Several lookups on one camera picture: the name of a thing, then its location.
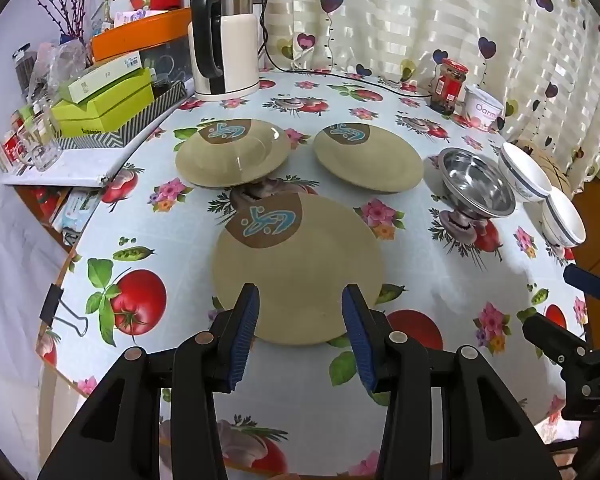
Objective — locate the clear plastic bag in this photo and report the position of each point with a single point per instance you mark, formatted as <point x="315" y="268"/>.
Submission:
<point x="60" y="70"/>

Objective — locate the tan knit garment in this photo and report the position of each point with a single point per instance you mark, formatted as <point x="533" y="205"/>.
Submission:
<point x="557" y="172"/>

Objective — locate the stainless steel bowl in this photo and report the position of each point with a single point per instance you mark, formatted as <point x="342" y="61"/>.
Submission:
<point x="475" y="180"/>

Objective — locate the small red label box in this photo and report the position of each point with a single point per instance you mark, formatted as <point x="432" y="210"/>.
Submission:
<point x="5" y="152"/>

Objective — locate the glass jar with red lid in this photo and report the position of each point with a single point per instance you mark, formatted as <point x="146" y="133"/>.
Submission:
<point x="447" y="90"/>

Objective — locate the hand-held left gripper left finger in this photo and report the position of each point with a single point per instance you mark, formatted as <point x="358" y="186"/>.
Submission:
<point x="245" y="330"/>

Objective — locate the tan plate with blue print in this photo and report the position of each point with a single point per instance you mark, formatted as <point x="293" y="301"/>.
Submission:
<point x="300" y="280"/>
<point x="230" y="160"/>
<point x="375" y="165"/>

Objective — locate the black binder clip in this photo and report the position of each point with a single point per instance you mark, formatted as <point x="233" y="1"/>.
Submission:
<point x="52" y="305"/>

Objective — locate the white pink yogurt cup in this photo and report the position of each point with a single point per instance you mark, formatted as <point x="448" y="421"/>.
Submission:
<point x="482" y="110"/>

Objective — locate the vegetable print tablecloth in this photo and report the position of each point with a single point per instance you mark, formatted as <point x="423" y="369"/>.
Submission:
<point x="180" y="270"/>

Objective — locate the white bowl with blue stripe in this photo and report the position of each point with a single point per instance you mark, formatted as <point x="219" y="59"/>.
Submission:
<point x="562" y="217"/>
<point x="522" y="170"/>

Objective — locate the zigzag patterned box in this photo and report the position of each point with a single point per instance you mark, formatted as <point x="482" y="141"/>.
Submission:
<point x="145" y="120"/>

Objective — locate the clear glass mug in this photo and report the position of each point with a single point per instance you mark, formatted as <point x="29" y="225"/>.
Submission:
<point x="42" y="145"/>

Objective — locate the white shelf board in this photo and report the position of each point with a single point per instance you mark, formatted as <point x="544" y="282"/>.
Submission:
<point x="80" y="170"/>

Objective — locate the lime green box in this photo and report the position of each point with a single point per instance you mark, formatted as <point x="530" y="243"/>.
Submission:
<point x="105" y="110"/>

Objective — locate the cream electric kettle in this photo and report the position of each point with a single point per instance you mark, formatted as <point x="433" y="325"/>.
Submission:
<point x="235" y="50"/>

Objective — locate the cream heart print curtain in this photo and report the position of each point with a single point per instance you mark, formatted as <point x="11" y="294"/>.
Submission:
<point x="430" y="20"/>

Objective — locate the pale green flat box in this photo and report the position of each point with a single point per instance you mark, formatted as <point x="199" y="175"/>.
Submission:
<point x="100" y="80"/>

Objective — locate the purple flower branches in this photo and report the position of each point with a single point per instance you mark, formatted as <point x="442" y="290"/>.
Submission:
<point x="75" y="0"/>

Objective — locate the blue white packets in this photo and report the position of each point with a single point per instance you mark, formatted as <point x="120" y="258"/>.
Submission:
<point x="75" y="215"/>

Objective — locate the orange lidded storage box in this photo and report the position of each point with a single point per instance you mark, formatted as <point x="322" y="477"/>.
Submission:
<point x="140" y="30"/>

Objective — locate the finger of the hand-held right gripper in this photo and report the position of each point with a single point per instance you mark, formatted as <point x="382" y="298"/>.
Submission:
<point x="555" y="339"/>
<point x="586" y="280"/>

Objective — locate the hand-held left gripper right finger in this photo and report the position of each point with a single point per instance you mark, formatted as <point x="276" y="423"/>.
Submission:
<point x="360" y="340"/>

